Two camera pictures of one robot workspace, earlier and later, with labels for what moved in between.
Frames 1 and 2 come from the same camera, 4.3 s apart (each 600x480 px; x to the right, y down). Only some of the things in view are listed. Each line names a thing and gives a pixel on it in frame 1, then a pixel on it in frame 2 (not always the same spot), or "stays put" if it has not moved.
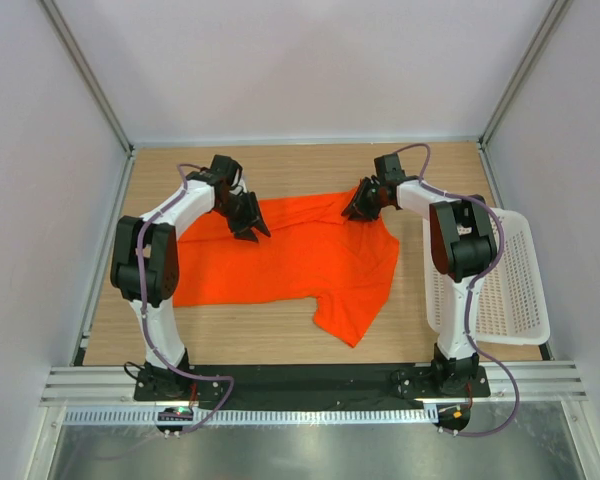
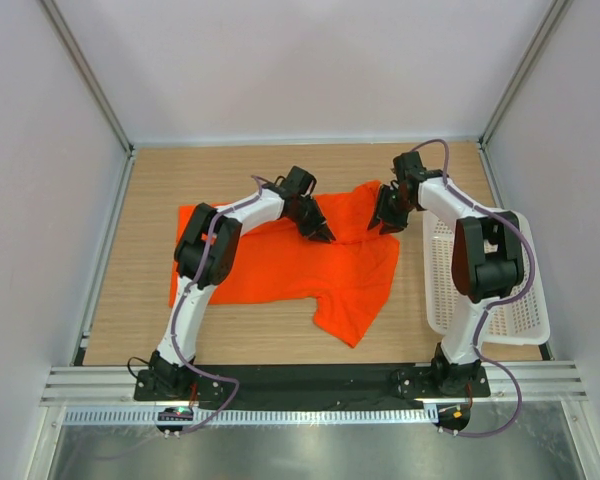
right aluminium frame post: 557,13 stays put
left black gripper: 242,229 → 322,219
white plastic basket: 508,303 stays put
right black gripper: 362,212 → 392,223
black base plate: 321,383 stays put
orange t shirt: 346,267 stays put
